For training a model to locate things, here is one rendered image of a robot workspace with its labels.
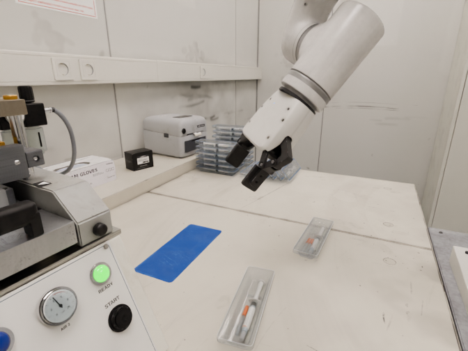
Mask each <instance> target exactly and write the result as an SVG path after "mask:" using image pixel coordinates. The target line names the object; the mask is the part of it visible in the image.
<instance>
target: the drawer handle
mask: <svg viewBox="0 0 468 351"><path fill-rule="evenodd" d="M23 227H24V232H25V233H26V234H28V235H30V236H32V237H37V236H39V235H42V234H43V233H44V230H43V226H42V220H41V217H40V213H39V212H38V208H37V205H36V204H35V203H34V202H33V201H29V200H25V201H20V202H18V203H14V204H11V205H7V206H5V207H2V208H0V236H2V235H5V234H6V233H9V232H12V231H15V230H17V229H19V228H23Z"/></svg>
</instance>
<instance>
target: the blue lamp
mask: <svg viewBox="0 0 468 351"><path fill-rule="evenodd" d="M10 342H11V339H10V336H9V335H8V334H7V333H6V332H4V331H0V351H7V350H8V348H9V347H10Z"/></svg>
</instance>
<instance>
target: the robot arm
mask: <svg viewBox="0 0 468 351"><path fill-rule="evenodd" d="M338 1H339V0H294V2H293V5H292V8H291V10H290V14H289V16H288V20H287V22H286V26H285V29H284V32H283V37H282V42H281V50H282V53H283V55H284V57H285V58H286V60H288V61H289V62H291V63H292V64H294V66H293V67H292V68H291V69H290V71H289V72H288V74H287V75H286V76H285V77H284V78H283V80H282V81H281V83H282V85H283V86H284V87H283V86H281V87H280V88H279V90H278V91H276V92H275V93H274V94H273V95H272V96H271V97H270V98H269V99H268V100H267V101H266V102H265V103H264V104H263V105H262V106H261V108H260V109H259V110H258V111H257V112H256V113H255V114H254V115H253V116H252V118H251V119H250V120H249V122H248V123H247V124H246V125H245V126H244V128H243V132H242V134H241V137H240V138H239V139H238V140H237V144H236V145H235V146H234V148H233V149H232V151H230V152H229V154H228V155H227V157H226V158H225V160H226V162H228V163H229V164H231V165H232V166H234V167H235V168H237V167H238V166H239V165H240V164H241V163H242V162H243V160H244V159H245V158H246V156H247V155H248V154H249V151H248V150H250V149H251V148H253V147H257V149H259V150H262V151H263V152H262V155H261V158H260V161H259V164H258V165H256V164H255V165H254V166H253V168H252V169H251V170H250V172H248V174H247V175H246V176H245V178H244V179H243V180H242V182H241V183H242V185H244V186H245V187H247V188H248V189H250V190H251V191H253V192H255V191H256V190H257V189H258V188H259V187H260V186H261V185H262V183H263V182H264V181H265V179H266V178H267V177H268V175H272V174H273V173H274V172H275V171H279V170H281V169H282V167H284V166H286V165H287V164H289V163H291V162H292V160H293V154H292V149H293V147H294V146H295V144H296V143H297V142H298V141H299V139H300V138H301V136H302V135H303V133H304V132H305V131H306V129H307V127H308V126H309V124H310V123H311V121H312V120H313V117H314V116H315V111H316V112H318V113H320V112H321V111H322V110H323V109H324V108H325V106H326V105H327V104H328V103H329V101H330V100H331V99H332V98H333V97H334V95H335V94H336V93H337V92H338V90H339V89H340V88H341V86H342V85H344V83H345V82H346V81H347V80H348V78H349V77H350V76H351V74H352V73H353V72H354V71H355V70H356V69H357V67H358V66H359V65H360V64H361V62H362V61H363V60H364V59H365V58H366V57H367V55H368V54H369V53H370V52H371V50H372V49H373V48H374V46H376V44H377V43H378V42H379V41H380V39H381V38H382V36H383V35H384V25H383V23H382V20H381V19H380V18H379V17H378V15H377V14H376V13H375V12H374V11H373V10H371V9H370V8H369V7H368V6H366V5H364V4H362V3H359V2H358V1H344V2H343V3H342V4H341V5H340V6H339V7H338V8H337V10H336V11H335V13H334V14H333V15H332V16H331V17H330V18H329V19H328V17H329V15H330V13H331V11H332V10H333V8H334V6H335V5H336V3H337V2H338ZM327 19H328V20H327ZM267 158H269V159H270V161H268V162H267Z"/></svg>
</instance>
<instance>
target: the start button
mask: <svg viewBox="0 0 468 351"><path fill-rule="evenodd" d="M131 321H132V311H131V309H130V308H129V307H127V306H120V307H118V308H117V309H116V310H115V311H114V313H113V315H112V317H111V323H112V325H113V327H114V328H115V329H119V330H122V329H126V328H127V327H128V326H129V325H130V323H131Z"/></svg>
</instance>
